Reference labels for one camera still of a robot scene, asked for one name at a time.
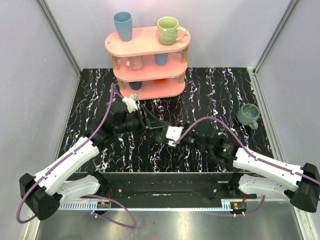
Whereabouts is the dark blue cup bottom shelf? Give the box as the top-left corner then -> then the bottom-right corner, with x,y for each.
128,81 -> 142,91

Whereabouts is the pink glass mug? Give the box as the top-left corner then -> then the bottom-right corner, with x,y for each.
126,55 -> 143,71

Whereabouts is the grey pipe tee fitting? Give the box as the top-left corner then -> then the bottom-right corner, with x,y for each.
155,128 -> 168,144

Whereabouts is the teal ceramic mug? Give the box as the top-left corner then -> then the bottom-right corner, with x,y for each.
236,103 -> 260,130

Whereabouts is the blue cup middle shelf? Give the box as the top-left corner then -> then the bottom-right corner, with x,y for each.
154,53 -> 168,66

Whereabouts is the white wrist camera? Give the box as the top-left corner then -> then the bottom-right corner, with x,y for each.
122,93 -> 139,113
165,126 -> 183,147

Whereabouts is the light green mug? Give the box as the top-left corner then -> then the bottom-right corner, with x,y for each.
157,16 -> 187,46

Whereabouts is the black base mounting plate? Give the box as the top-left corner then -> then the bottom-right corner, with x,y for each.
97,172 -> 257,209

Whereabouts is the orange bowl bottom shelf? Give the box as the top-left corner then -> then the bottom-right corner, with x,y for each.
154,78 -> 168,84

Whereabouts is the tall blue tumbler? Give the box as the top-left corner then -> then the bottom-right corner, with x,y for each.
113,11 -> 133,42

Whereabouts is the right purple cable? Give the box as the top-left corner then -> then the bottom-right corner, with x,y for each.
176,116 -> 320,217

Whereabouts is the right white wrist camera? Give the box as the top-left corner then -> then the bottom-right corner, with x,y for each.
165,126 -> 183,147

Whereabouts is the pink three-tier shelf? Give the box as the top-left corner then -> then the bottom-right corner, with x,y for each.
105,26 -> 191,100

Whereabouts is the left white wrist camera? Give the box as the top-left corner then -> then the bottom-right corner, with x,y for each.
122,93 -> 139,113

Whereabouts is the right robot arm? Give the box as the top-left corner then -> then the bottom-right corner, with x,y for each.
165,120 -> 320,213

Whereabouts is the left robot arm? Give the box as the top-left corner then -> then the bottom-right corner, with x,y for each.
18,102 -> 181,221

